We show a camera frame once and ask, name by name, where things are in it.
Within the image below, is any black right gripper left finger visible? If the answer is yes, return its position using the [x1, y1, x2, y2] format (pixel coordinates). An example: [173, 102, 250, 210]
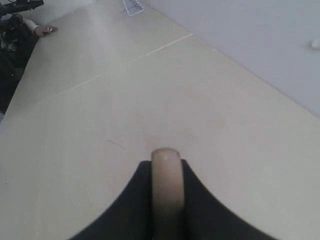
[72, 161, 153, 240]

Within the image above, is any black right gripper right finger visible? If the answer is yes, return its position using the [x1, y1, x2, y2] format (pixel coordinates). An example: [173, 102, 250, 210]
[181, 159, 274, 240]

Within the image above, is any wooden paint brush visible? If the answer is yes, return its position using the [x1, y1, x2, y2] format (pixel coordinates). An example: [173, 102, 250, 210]
[151, 147, 185, 240]

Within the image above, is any person's hand on table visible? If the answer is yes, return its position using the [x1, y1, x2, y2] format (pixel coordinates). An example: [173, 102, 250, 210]
[33, 25, 58, 37]

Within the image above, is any person in dark clothes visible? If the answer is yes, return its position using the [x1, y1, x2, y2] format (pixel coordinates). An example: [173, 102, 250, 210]
[0, 14, 39, 114]

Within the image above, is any dark equipment at top left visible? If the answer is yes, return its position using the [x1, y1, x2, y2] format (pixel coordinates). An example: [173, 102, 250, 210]
[0, 0, 44, 17]

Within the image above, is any white wire basket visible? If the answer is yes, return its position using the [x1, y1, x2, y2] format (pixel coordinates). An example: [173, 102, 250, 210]
[122, 0, 144, 17]

